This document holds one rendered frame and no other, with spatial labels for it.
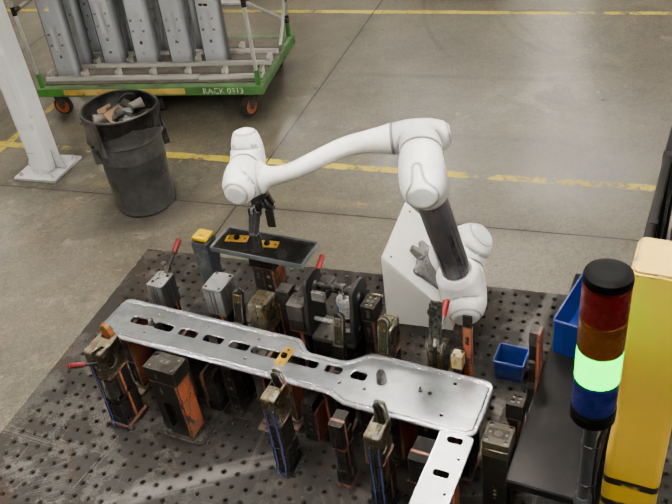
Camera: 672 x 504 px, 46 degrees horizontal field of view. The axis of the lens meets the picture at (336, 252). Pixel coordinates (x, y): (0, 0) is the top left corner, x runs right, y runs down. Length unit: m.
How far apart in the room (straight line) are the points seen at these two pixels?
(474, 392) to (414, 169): 0.68
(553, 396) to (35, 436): 1.79
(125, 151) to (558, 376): 3.35
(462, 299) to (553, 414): 0.60
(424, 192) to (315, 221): 2.67
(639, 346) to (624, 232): 3.44
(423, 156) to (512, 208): 2.62
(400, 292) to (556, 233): 1.91
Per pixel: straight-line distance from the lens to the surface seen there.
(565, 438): 2.31
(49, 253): 5.33
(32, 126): 6.04
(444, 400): 2.43
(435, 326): 2.46
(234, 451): 2.79
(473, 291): 2.77
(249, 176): 2.45
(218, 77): 6.34
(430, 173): 2.35
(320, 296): 2.58
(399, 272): 2.95
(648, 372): 1.42
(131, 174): 5.19
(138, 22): 6.78
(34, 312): 4.88
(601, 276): 1.15
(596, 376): 1.25
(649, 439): 1.54
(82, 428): 3.05
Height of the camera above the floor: 2.79
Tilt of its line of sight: 37 degrees down
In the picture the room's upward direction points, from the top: 8 degrees counter-clockwise
